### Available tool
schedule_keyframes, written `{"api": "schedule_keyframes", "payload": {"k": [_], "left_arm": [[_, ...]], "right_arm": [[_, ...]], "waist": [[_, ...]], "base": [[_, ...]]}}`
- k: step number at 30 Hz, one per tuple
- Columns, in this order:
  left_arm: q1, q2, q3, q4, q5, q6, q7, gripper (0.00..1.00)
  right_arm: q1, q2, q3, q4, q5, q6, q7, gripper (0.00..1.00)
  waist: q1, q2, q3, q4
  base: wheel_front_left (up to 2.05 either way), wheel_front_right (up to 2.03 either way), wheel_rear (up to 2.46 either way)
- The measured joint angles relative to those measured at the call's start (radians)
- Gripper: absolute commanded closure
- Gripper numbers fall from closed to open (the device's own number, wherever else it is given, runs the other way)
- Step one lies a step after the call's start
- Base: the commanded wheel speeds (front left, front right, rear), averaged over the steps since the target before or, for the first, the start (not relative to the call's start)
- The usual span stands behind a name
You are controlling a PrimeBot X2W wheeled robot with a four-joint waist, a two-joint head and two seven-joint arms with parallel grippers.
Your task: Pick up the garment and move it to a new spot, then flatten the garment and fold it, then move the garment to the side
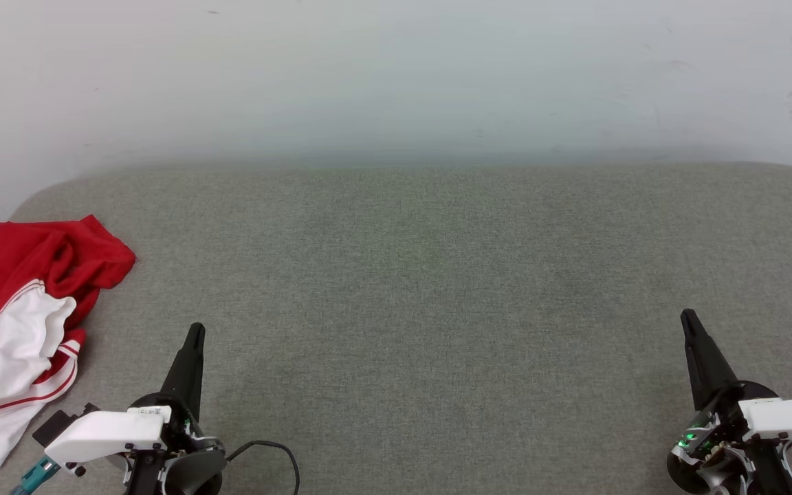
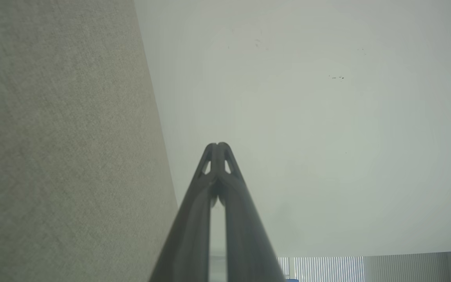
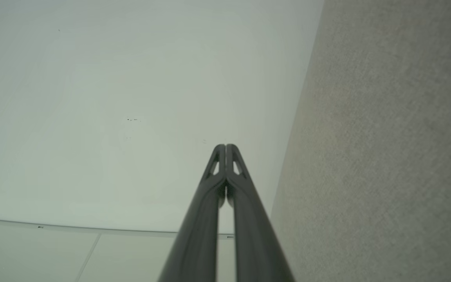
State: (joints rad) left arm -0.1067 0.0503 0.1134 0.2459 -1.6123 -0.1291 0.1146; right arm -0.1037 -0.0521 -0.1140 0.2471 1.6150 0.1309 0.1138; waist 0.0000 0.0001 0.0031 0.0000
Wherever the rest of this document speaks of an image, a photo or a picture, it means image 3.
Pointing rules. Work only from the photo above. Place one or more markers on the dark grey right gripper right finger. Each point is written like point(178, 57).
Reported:
point(257, 243)

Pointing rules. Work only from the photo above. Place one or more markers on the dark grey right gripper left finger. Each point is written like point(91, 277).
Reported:
point(198, 235)

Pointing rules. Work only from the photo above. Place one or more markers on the white panelled partition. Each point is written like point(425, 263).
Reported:
point(33, 254)

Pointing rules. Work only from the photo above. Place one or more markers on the grey fabric sofa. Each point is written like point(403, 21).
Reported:
point(386, 137)

